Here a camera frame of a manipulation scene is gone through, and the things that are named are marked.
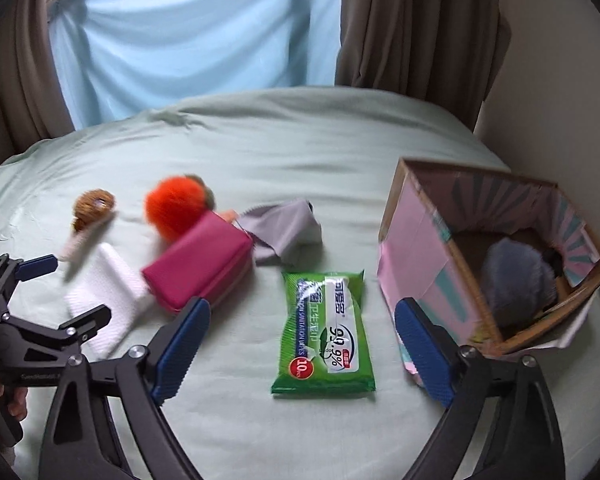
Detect person's left hand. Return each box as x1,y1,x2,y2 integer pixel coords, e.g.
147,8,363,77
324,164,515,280
0,382,29,423

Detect green wet wipes pack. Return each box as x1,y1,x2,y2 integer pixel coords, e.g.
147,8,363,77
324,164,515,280
271,268,377,395

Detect brown curtain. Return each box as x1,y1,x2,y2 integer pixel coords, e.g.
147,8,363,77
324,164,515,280
335,0,512,134
0,0,102,150

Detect orange fluffy pompom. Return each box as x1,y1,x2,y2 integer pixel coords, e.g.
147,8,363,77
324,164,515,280
145,175,219,249

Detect light blue hanging sheet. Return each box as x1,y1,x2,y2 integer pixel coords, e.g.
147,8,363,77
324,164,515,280
47,0,344,134

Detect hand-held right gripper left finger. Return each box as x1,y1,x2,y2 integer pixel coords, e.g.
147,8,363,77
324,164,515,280
39,297,212,480

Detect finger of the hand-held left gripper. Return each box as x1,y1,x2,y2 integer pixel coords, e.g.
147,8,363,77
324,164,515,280
0,254,59,312
0,304,113,367

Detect grey cloth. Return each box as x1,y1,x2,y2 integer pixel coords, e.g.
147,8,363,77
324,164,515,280
237,198,324,267

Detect grey fluffy pompom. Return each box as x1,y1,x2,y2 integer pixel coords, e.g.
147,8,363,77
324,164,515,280
480,238,559,329

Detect white towel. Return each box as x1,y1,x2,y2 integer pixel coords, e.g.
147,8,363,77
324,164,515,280
64,242,154,361

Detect pink zip pouch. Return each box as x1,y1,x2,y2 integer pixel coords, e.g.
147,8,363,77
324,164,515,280
141,210,255,316

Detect pink papered cardboard box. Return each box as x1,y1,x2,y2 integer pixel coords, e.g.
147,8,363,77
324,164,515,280
377,157,600,391

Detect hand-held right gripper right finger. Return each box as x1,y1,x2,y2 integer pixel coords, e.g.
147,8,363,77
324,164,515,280
394,297,567,480

